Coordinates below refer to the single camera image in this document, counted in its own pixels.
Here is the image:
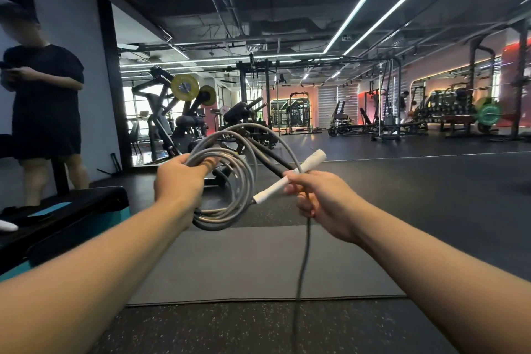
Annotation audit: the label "large yellow weight plate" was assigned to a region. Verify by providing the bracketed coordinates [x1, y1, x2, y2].
[170, 74, 200, 101]

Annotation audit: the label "dumbbell rack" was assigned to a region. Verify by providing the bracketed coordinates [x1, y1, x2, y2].
[415, 88, 478, 128]

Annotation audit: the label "person's left forearm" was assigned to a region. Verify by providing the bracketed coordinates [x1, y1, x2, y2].
[0, 199, 196, 354]

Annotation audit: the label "black squat cage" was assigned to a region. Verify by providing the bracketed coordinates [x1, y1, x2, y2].
[286, 92, 322, 134]

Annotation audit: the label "grey floor mat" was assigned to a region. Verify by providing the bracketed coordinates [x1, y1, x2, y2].
[126, 223, 407, 307]

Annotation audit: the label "person's right forearm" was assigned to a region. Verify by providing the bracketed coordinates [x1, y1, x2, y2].
[353, 217, 531, 354]

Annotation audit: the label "grey jump rope white handles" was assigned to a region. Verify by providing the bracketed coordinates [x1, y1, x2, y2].
[184, 123, 327, 232]

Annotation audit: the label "person's left hand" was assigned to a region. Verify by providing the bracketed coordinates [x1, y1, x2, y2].
[154, 153, 219, 227]

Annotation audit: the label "black cable crossover rack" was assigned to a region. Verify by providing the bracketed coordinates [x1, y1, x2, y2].
[235, 53, 284, 147]

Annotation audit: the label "green weight plate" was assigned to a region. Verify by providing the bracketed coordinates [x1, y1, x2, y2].
[475, 97, 503, 127]

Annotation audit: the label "person's right hand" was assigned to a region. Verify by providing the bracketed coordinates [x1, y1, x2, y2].
[283, 170, 368, 245]

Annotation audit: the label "black plate-loaded weight machine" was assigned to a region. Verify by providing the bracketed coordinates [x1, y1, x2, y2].
[131, 65, 218, 168]

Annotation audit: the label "black power rack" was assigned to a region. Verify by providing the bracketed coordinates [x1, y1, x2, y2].
[468, 20, 531, 143]

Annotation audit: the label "small yellow weight plate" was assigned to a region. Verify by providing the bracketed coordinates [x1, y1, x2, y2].
[199, 85, 217, 107]

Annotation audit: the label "black and teal step platform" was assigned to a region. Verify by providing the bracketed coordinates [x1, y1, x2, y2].
[0, 186, 130, 282]

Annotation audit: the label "blue card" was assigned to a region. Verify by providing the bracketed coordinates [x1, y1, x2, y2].
[27, 202, 72, 218]

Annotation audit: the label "long ceiling light strip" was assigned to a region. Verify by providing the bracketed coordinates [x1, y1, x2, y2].
[343, 0, 460, 56]
[323, 0, 404, 55]

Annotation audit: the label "black jump rope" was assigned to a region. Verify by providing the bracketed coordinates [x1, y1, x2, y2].
[244, 136, 313, 354]

